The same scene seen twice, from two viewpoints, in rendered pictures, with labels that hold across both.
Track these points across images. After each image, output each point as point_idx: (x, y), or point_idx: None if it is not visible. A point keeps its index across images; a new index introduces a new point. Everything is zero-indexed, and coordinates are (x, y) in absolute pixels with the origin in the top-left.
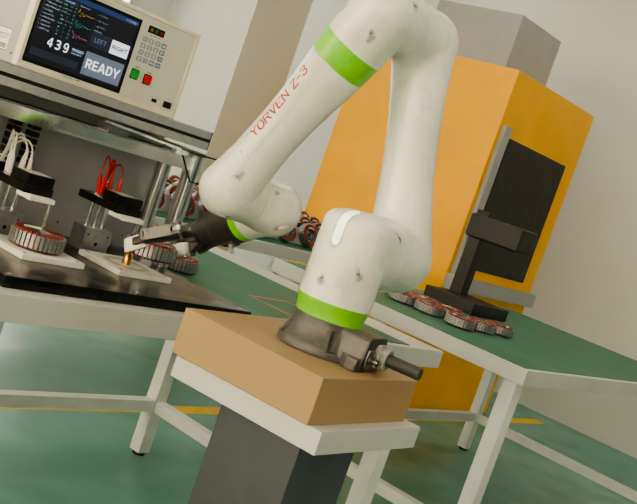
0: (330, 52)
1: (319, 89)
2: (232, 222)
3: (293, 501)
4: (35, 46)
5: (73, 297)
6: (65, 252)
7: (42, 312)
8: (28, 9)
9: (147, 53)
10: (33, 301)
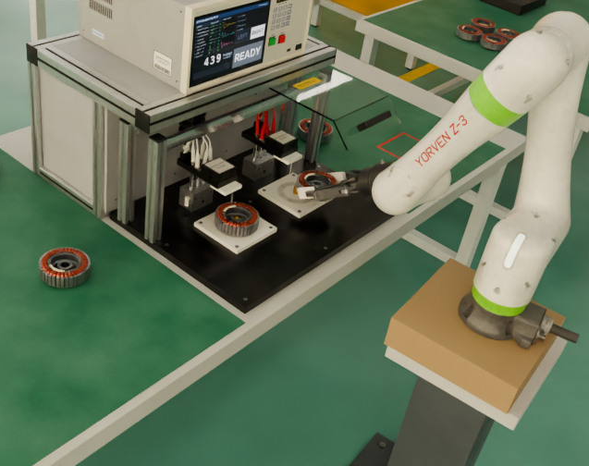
0: (489, 110)
1: (479, 136)
2: None
3: (486, 421)
4: (196, 72)
5: (288, 286)
6: (251, 201)
7: (276, 318)
8: (183, 45)
9: (278, 19)
10: (269, 317)
